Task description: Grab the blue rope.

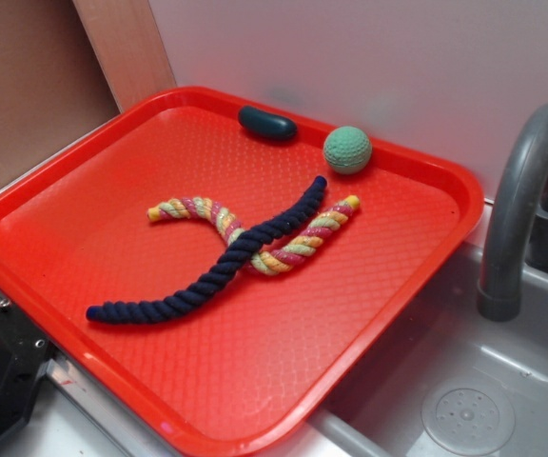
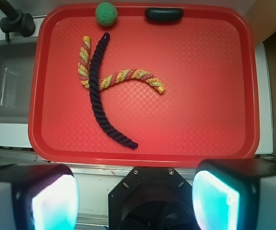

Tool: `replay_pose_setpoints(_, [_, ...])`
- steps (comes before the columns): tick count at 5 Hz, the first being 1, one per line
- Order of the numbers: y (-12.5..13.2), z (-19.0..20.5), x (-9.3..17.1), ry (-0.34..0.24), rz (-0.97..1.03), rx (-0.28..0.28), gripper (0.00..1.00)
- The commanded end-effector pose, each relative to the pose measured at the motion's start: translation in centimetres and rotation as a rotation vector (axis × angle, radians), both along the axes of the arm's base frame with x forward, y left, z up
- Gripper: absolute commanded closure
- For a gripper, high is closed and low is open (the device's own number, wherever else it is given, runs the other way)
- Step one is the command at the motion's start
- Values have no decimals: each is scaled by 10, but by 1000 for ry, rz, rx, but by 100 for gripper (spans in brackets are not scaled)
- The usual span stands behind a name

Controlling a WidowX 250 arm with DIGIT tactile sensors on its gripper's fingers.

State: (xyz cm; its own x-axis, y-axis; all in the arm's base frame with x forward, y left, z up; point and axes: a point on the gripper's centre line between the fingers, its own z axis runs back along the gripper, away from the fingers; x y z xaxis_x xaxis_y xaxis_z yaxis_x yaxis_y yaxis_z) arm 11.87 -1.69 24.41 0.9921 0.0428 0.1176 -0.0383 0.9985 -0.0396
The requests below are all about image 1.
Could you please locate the green dimpled ball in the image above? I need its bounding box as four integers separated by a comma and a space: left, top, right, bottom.
323, 126, 373, 175

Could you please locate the multicolour pastel twisted rope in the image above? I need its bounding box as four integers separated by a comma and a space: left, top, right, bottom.
147, 194, 362, 277

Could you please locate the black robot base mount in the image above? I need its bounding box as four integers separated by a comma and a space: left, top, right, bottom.
0, 304, 53, 444

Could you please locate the grey plastic sink basin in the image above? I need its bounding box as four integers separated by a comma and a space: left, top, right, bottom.
307, 240, 548, 457

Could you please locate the dark blue twisted rope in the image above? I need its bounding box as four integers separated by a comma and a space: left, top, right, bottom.
86, 175, 328, 326

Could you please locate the dark teal bean-shaped toy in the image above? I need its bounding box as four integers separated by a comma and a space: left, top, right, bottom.
237, 106, 298, 141

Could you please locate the grey plastic faucet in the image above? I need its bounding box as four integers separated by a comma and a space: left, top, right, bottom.
477, 104, 548, 322

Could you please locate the red plastic tray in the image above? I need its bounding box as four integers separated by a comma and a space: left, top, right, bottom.
0, 88, 483, 456

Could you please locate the wooden board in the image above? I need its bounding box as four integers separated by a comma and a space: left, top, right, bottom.
73, 0, 177, 112

